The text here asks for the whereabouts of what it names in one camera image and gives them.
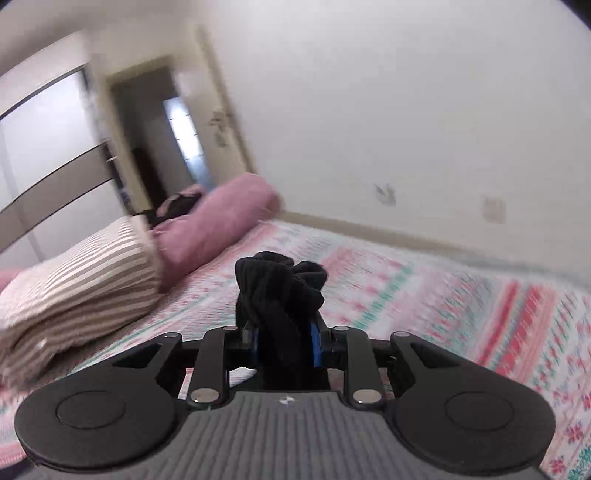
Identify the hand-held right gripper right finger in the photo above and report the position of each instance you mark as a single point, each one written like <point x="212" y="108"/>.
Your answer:
<point x="316" y="345"/>

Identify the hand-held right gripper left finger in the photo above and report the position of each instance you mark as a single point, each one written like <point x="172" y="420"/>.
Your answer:
<point x="250" y="345"/>

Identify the black pants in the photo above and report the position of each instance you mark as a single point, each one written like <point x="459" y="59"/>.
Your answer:
<point x="279" y="300"/>

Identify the patterned bed sheet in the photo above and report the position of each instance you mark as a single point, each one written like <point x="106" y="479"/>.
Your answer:
<point x="415" y="304"/>

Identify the pink pillow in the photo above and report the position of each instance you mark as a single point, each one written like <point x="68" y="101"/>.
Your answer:
<point x="217" y="221"/>

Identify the dark object behind pillow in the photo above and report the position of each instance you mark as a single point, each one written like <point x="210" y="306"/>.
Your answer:
<point x="178" y="205"/>

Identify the striped folded quilt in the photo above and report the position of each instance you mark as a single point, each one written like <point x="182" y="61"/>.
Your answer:
<point x="78" y="295"/>

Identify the pink blanket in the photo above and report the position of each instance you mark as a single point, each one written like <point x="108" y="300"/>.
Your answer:
<point x="7" y="279"/>

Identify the cream door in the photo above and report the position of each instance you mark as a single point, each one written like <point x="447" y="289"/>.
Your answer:
<point x="217" y="92"/>

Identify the white and grey wardrobe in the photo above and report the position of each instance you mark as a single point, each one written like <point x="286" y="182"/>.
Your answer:
<point x="51" y="152"/>

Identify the wall socket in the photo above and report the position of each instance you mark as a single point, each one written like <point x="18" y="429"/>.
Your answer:
<point x="385" y="194"/>
<point x="494" y="210"/>

